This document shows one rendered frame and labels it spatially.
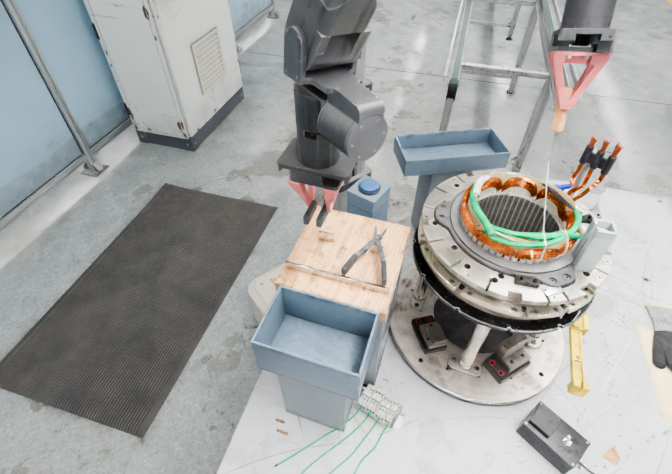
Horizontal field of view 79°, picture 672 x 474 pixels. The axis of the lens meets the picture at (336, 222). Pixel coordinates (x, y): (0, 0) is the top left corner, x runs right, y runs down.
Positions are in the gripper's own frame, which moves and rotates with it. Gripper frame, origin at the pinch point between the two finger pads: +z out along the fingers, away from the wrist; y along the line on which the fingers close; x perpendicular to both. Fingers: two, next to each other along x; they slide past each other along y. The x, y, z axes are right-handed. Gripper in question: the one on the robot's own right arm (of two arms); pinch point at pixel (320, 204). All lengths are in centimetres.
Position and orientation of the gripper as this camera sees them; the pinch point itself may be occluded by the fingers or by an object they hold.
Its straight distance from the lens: 62.2
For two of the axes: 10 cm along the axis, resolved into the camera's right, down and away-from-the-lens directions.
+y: 9.5, 2.2, -2.1
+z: 0.0, 7.0, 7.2
